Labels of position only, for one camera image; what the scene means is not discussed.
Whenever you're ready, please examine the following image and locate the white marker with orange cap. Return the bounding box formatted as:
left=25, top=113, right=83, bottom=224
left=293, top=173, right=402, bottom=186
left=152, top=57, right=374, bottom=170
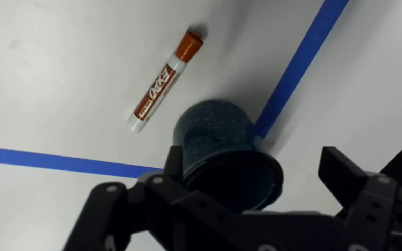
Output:
left=126, top=28, right=207, bottom=133

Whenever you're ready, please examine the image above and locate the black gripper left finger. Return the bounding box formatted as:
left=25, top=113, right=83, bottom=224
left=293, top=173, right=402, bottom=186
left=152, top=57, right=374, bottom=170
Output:
left=62, top=143, right=260, bottom=251

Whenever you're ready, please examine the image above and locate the long blue tape line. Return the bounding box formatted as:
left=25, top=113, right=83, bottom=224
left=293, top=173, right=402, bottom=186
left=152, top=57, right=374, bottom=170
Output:
left=253, top=0, right=352, bottom=140

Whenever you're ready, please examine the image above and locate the dark teal speckled mug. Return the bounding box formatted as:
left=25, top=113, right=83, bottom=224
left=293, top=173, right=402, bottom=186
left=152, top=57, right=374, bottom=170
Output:
left=172, top=97, right=286, bottom=214

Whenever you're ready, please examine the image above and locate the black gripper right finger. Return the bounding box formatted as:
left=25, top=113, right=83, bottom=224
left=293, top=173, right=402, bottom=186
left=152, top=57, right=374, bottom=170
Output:
left=318, top=146, right=402, bottom=251

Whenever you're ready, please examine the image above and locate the short blue tape line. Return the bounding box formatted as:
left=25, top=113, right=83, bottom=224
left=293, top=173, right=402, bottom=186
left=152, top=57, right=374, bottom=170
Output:
left=0, top=143, right=163, bottom=181

